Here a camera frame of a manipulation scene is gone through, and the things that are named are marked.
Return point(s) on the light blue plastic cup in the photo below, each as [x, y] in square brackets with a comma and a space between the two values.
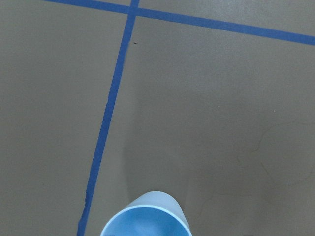
[154, 213]

